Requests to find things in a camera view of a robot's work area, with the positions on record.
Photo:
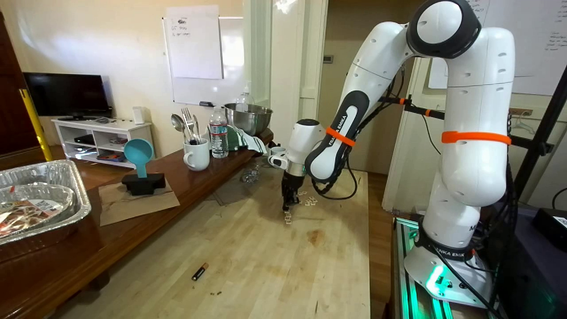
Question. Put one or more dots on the black tripod pole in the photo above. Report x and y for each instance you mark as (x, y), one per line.
(543, 130)

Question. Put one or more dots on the teal plastic scoop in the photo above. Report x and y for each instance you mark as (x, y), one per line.
(139, 153)

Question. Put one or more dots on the large aluminium foil tray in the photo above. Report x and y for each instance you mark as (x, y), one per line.
(71, 177)

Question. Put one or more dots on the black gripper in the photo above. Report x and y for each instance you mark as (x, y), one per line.
(293, 183)

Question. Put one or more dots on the dark equipment case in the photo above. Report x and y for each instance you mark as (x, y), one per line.
(532, 277)

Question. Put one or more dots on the silver metal spoon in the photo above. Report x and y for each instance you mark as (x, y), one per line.
(192, 121)
(178, 123)

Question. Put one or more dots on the green striped white towel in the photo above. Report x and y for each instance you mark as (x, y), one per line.
(250, 142)

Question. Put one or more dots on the black rectangular block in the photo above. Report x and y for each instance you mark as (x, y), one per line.
(142, 185)

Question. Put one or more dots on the black mount rod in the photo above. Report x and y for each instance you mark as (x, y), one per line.
(422, 110)

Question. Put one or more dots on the orange white wrapper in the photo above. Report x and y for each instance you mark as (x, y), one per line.
(24, 213)

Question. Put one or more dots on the black flat television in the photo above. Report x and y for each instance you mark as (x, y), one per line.
(68, 94)

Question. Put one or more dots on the metal robot cart frame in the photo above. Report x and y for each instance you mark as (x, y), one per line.
(413, 302)

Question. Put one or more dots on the dark brown wooden cabinet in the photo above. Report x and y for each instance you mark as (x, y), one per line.
(11, 89)

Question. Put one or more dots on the white mug holding utensils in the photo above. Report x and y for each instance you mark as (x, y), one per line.
(197, 156)

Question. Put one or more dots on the black electronic box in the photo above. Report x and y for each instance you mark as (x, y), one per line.
(552, 227)

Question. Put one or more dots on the small white box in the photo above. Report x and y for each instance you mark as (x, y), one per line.
(137, 115)

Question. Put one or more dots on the small aluminium foil tray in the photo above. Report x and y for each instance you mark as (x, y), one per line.
(59, 195)

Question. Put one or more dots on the steel mixing bowl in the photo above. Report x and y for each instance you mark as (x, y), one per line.
(254, 117)

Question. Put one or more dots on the yellow long bar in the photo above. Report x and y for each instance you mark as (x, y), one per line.
(36, 124)

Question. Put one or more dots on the crushed clear plastic bottle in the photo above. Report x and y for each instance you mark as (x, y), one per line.
(250, 172)

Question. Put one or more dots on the white television shelf unit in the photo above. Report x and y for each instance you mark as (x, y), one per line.
(118, 126)

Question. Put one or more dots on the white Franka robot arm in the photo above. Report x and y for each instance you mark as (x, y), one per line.
(479, 89)

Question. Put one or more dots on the white handwritten poster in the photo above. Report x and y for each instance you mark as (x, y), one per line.
(537, 59)

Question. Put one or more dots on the dark wall switch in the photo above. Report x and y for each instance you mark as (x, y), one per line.
(327, 59)

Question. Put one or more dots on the brown cardboard sheet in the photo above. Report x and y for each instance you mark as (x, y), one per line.
(118, 206)

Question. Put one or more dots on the brown wooden counter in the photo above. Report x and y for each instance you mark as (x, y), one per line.
(59, 266)

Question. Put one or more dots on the white paper sheet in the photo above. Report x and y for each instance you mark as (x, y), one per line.
(195, 46)

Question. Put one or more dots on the clear pump soap bottle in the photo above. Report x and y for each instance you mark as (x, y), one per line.
(243, 99)

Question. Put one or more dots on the black marker pen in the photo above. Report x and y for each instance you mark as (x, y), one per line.
(199, 271)

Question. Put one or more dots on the white wall whiteboard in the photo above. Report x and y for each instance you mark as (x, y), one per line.
(233, 59)

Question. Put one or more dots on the clear plastic water bottle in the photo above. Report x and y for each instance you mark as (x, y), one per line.
(219, 135)

